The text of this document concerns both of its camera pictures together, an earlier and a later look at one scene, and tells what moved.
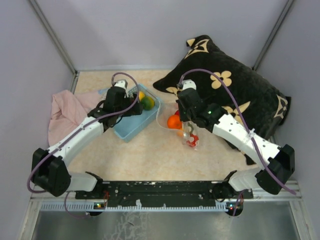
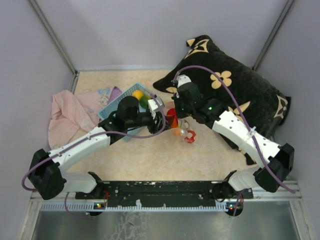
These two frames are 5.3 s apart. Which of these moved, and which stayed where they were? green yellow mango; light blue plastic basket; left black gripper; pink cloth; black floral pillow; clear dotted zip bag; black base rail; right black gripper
Moved: left black gripper; light blue plastic basket; clear dotted zip bag
Stayed: black base rail; pink cloth; green yellow mango; black floral pillow; right black gripper
